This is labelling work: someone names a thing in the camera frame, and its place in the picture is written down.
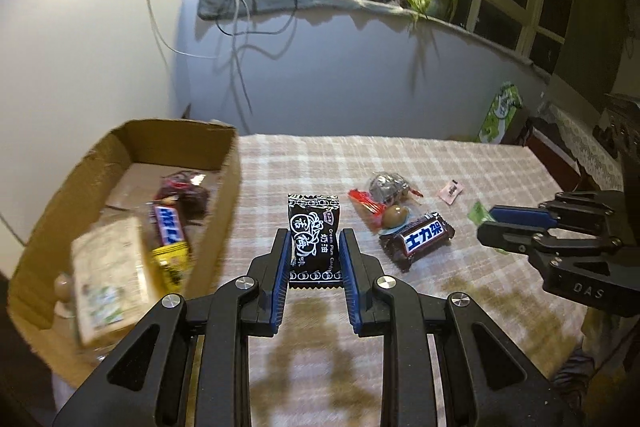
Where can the red dark plum snack bag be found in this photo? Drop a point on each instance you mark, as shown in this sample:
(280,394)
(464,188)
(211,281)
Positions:
(186,188)

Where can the snickers bar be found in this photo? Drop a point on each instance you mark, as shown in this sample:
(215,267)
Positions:
(167,225)
(416,239)

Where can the green tissue box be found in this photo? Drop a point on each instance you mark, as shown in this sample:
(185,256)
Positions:
(501,112)

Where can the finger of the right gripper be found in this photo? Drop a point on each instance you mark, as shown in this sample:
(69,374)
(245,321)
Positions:
(525,216)
(515,241)

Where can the grey windowsill cloth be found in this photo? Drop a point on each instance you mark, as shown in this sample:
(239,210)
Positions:
(371,8)

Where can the green candy wrapper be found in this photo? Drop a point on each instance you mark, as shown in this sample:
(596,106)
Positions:
(478,214)

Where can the plaid tablecloth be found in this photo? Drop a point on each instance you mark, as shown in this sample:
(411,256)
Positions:
(413,204)

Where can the yellow candy packet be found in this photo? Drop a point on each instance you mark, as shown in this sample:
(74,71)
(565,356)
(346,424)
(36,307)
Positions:
(175,263)

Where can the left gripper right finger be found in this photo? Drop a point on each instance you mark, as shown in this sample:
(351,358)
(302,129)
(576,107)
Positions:
(381,305)

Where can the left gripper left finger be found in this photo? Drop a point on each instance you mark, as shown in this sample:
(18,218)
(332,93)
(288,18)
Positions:
(248,306)

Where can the packaged brown braised egg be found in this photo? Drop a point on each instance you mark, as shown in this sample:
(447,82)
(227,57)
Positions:
(63,291)

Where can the pink candy packet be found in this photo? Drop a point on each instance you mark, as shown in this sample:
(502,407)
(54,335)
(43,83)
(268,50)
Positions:
(450,192)

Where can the beige tofu snack packet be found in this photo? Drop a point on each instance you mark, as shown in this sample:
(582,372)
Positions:
(111,290)

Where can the cardboard box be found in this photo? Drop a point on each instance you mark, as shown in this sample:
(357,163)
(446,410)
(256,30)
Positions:
(119,176)

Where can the black plum candy packet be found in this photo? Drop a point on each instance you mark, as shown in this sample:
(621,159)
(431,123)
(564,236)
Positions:
(313,222)

